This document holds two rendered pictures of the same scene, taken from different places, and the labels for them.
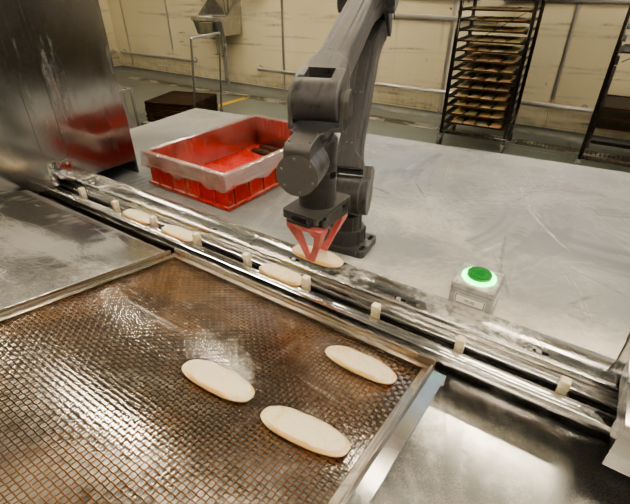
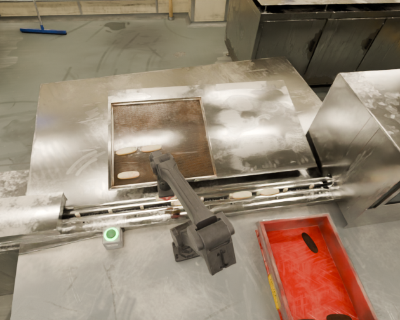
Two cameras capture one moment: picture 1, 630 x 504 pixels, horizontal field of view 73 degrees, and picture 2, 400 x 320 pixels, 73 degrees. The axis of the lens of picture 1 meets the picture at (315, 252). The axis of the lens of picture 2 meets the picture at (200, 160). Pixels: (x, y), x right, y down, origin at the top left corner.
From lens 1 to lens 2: 1.33 m
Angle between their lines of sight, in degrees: 86
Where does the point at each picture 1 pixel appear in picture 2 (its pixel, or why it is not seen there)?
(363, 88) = not seen: hidden behind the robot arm
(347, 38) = (171, 177)
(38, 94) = (349, 157)
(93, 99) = (360, 187)
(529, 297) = (94, 268)
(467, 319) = (111, 221)
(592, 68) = not seen: outside the picture
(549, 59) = not seen: outside the picture
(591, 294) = (67, 292)
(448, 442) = (105, 189)
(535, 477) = (83, 193)
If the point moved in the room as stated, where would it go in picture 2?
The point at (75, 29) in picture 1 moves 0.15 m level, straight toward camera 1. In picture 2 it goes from (384, 164) to (342, 152)
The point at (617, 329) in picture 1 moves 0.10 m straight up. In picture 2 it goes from (58, 271) to (47, 263)
